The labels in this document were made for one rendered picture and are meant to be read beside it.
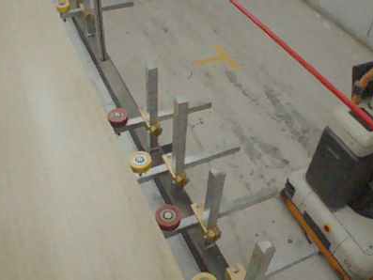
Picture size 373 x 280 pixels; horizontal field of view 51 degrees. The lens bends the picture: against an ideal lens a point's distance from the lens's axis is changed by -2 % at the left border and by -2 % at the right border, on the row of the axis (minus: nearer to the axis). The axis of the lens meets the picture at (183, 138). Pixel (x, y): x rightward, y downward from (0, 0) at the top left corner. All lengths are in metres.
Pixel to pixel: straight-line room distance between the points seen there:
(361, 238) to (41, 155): 1.53
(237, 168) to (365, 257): 0.97
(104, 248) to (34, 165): 0.42
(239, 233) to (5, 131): 1.37
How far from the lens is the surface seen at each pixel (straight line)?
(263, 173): 2.61
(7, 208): 1.35
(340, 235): 2.13
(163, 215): 1.24
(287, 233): 2.38
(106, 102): 2.06
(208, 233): 1.30
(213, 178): 1.10
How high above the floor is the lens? 1.94
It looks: 45 degrees down
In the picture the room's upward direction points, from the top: 4 degrees clockwise
